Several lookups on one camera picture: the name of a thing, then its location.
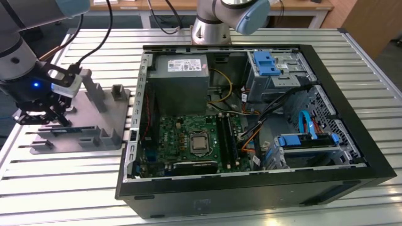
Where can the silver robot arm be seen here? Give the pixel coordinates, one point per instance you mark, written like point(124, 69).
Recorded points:
point(13, 54)

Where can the black graphics card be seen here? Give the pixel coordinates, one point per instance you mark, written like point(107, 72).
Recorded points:
point(194, 168)

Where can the blue plastic drive carrier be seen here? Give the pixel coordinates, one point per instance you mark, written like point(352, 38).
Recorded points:
point(268, 68)

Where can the grey power supply unit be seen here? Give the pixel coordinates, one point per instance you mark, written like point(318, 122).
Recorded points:
point(180, 94)

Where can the white box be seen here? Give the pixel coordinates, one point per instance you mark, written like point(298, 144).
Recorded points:
point(107, 2)

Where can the green motherboard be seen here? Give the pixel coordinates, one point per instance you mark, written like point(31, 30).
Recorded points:
point(172, 131)

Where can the black PC case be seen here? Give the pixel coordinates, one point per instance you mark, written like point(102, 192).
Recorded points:
point(252, 195)

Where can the blue disk carrier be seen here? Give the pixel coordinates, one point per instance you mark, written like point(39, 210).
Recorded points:
point(290, 141)

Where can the grey parts rack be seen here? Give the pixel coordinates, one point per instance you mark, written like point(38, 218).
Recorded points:
point(94, 122)

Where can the grey metal disk bay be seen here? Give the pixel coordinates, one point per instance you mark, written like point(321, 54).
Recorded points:
point(314, 150)

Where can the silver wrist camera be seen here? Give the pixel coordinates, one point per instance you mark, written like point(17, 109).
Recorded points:
point(71, 87)

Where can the silver CPU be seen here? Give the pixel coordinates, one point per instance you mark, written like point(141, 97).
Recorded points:
point(198, 143)

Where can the CPU socket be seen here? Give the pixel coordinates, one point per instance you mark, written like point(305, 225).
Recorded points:
point(200, 132)

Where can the brown wooden cabinet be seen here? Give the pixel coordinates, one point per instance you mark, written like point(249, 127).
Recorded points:
point(371, 23)

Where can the blue-green RAM stick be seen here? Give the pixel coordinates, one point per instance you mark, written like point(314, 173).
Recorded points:
point(234, 141)
point(73, 129)

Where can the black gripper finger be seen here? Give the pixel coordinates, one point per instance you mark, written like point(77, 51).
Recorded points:
point(31, 118)
point(61, 115)

